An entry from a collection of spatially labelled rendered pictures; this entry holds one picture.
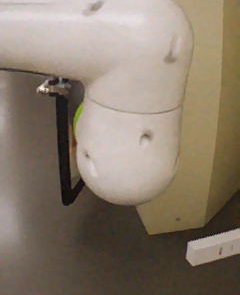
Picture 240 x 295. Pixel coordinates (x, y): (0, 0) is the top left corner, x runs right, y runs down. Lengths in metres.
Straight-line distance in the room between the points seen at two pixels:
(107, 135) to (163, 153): 0.06
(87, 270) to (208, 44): 0.44
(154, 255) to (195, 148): 0.21
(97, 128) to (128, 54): 0.09
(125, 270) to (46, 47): 0.54
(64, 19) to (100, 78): 0.07
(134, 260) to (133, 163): 0.46
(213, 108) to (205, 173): 0.12
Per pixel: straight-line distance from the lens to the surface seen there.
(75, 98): 0.76
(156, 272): 1.03
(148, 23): 0.58
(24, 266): 1.04
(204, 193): 1.12
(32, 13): 0.60
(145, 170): 0.63
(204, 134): 1.05
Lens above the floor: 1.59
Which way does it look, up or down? 23 degrees down
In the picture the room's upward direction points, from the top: 2 degrees clockwise
